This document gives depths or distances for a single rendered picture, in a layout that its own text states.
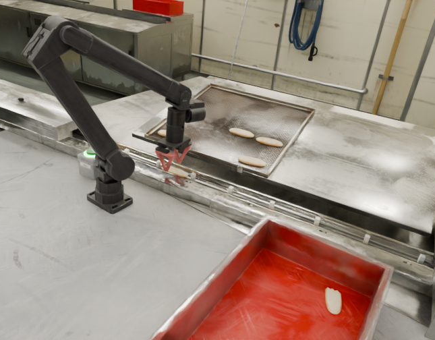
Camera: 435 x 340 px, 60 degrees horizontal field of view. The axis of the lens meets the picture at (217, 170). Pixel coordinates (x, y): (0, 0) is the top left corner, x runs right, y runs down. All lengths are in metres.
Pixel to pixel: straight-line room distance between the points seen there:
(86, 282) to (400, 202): 0.91
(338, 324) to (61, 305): 0.60
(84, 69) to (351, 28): 2.98
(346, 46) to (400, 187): 3.54
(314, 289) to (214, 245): 0.28
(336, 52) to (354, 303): 4.02
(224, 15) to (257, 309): 4.62
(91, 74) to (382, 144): 3.47
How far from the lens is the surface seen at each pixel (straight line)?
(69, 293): 0.94
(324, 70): 4.85
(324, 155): 1.39
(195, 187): 1.19
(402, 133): 1.62
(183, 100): 1.15
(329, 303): 0.95
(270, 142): 1.39
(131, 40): 3.95
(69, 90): 0.99
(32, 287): 0.97
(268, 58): 5.04
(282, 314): 0.91
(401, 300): 1.06
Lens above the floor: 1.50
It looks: 29 degrees down
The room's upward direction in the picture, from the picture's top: 6 degrees clockwise
